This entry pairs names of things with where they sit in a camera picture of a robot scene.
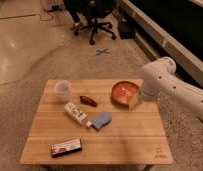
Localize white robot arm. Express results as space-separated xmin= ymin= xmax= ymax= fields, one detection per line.
xmin=139 ymin=57 xmax=203 ymax=121

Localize orange ceramic bowl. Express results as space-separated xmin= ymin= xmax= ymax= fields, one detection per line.
xmin=110 ymin=81 xmax=139 ymax=108

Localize blue sponge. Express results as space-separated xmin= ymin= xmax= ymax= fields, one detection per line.
xmin=92 ymin=112 xmax=112 ymax=131

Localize white plastic bottle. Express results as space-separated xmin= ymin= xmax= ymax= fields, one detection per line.
xmin=64 ymin=102 xmax=92 ymax=128

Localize translucent plastic cup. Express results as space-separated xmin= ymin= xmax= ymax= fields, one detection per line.
xmin=54 ymin=80 xmax=71 ymax=103

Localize wooden table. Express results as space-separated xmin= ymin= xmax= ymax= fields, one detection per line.
xmin=20 ymin=80 xmax=172 ymax=165

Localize black bag on floor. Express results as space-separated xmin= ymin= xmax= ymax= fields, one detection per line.
xmin=118 ymin=17 xmax=135 ymax=39

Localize black office chair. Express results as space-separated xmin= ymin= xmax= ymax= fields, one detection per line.
xmin=73 ymin=0 xmax=118 ymax=46

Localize red and white box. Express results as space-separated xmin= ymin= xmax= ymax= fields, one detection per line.
xmin=51 ymin=138 xmax=82 ymax=157

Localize seated person legs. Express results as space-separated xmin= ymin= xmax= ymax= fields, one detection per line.
xmin=63 ymin=0 xmax=90 ymax=30

